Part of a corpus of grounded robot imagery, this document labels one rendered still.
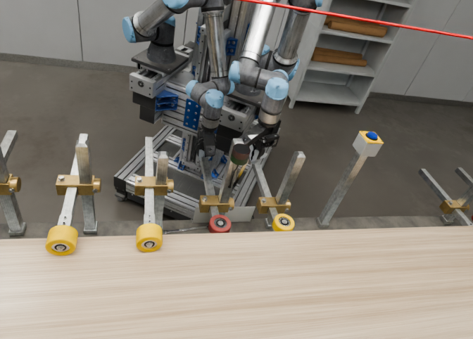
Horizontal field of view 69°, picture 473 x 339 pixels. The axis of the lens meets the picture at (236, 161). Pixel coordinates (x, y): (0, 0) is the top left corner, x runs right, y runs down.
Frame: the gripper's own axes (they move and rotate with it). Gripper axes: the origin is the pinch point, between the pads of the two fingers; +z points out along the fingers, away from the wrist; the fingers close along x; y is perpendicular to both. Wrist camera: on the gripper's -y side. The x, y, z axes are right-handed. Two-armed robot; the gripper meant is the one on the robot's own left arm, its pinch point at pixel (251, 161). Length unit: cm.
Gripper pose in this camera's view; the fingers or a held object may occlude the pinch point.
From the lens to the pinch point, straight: 136.8
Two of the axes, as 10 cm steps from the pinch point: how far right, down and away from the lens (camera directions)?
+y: 8.4, -2.2, 5.0
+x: -5.1, -6.3, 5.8
